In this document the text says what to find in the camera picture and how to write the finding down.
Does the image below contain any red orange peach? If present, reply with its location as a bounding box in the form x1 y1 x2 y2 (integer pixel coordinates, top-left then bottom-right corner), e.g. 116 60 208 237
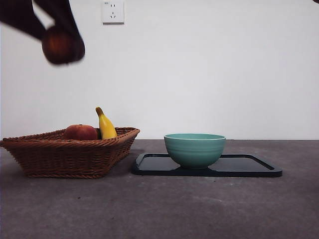
64 124 98 140

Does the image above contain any yellow banana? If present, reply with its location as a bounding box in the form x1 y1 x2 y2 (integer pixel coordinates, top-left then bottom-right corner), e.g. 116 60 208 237
95 107 118 140

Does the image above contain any brown wicker basket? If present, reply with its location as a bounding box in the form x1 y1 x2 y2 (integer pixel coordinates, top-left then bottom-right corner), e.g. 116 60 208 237
0 127 141 179

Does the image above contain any teal ribbed bowl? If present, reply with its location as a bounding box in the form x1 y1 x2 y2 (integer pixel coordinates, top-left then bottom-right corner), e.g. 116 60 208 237
163 133 227 170

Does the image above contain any black rectangular tray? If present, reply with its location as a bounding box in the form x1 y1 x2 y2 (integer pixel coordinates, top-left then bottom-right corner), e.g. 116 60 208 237
131 153 283 178

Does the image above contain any white wall socket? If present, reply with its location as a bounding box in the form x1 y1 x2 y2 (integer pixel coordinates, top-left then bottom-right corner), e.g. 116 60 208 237
102 0 125 25

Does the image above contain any dark red plum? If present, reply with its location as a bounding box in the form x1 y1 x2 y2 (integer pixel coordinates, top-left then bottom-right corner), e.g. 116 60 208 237
41 26 84 66

